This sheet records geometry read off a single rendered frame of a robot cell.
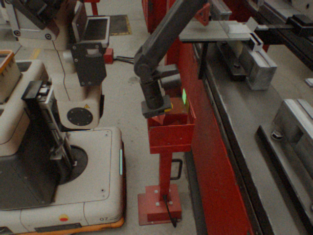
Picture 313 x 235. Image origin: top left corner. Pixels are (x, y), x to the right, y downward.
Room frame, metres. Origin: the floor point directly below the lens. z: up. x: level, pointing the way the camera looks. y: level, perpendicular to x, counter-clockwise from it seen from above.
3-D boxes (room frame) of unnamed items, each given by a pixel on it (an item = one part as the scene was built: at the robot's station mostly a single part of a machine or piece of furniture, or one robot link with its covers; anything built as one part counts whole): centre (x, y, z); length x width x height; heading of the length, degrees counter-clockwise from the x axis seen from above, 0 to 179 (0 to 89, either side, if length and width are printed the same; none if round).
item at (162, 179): (0.64, -0.05, 0.39); 0.05 x 0.05 x 0.54; 5
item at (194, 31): (0.91, -0.23, 1.00); 0.26 x 0.18 x 0.01; 91
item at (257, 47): (0.87, -0.37, 0.99); 0.20 x 0.03 x 0.03; 1
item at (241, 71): (0.87, -0.32, 0.89); 0.30 x 0.05 x 0.03; 1
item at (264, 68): (0.86, -0.37, 0.92); 0.39 x 0.06 x 0.10; 1
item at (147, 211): (0.64, -0.02, 0.06); 0.25 x 0.20 x 0.12; 95
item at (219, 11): (1.46, -0.36, 0.92); 0.50 x 0.06 x 0.10; 1
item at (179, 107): (0.64, -0.05, 0.75); 0.20 x 0.16 x 0.18; 5
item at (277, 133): (0.41, -0.33, 0.91); 0.03 x 0.03 x 0.02
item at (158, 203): (0.64, -0.05, 0.13); 0.10 x 0.10 x 0.01; 5
